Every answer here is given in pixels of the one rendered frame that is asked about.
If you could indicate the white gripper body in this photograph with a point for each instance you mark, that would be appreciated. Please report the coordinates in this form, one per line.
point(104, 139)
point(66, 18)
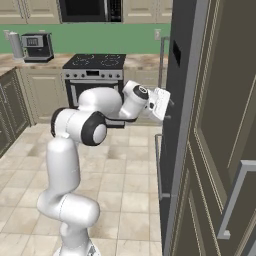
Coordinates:
point(160, 106)

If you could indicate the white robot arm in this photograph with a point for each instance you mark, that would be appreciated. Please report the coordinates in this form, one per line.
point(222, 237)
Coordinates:
point(63, 166)

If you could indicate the dark grey fridge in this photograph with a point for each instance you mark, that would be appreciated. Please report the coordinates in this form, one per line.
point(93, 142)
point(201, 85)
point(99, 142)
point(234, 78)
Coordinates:
point(181, 100)

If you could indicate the dark brown tall cupboard door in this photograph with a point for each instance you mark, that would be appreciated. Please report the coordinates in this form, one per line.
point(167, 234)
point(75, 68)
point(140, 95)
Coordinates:
point(220, 110)

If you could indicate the beige base cupboards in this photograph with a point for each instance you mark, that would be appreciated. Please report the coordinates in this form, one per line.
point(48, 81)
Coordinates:
point(45, 93)
point(146, 78)

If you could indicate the black and silver stove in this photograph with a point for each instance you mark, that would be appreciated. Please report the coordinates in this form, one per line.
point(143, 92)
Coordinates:
point(95, 68)

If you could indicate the black microwave oven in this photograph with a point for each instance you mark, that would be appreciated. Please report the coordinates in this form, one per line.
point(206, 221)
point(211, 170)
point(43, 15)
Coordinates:
point(88, 10)

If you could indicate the black and silver coffee machine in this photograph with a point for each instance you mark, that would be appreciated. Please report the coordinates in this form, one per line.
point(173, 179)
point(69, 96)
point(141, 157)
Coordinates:
point(37, 46)

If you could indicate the dark brown base cupboards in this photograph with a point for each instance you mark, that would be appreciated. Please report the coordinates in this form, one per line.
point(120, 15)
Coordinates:
point(11, 106)

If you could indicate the silver cylindrical canister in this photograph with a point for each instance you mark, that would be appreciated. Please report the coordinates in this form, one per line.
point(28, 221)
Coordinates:
point(15, 46)

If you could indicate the white wall socket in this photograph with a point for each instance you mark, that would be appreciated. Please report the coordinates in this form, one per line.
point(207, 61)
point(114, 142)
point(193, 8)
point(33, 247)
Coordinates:
point(157, 34)
point(6, 34)

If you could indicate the beige wall cupboards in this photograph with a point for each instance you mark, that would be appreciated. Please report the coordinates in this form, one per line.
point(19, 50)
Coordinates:
point(30, 10)
point(146, 10)

